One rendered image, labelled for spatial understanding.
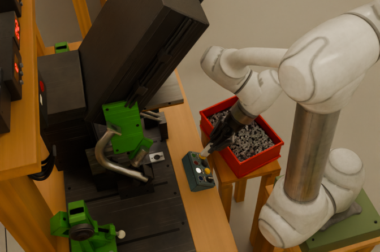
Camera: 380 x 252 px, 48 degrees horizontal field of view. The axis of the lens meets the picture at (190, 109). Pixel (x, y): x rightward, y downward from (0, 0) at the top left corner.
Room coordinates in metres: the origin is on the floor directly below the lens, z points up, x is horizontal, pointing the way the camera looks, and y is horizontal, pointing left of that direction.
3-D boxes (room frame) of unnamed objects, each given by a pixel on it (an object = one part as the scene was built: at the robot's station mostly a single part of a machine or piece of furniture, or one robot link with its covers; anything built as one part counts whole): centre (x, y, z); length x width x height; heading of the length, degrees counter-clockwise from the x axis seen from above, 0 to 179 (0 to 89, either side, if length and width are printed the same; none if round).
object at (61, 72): (1.07, 0.47, 1.07); 0.30 x 0.18 x 0.34; 13
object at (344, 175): (0.72, -0.47, 1.10); 0.18 x 0.16 x 0.22; 127
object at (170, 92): (1.10, 0.23, 1.11); 0.39 x 0.16 x 0.03; 103
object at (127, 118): (0.94, 0.23, 1.17); 0.13 x 0.12 x 0.20; 13
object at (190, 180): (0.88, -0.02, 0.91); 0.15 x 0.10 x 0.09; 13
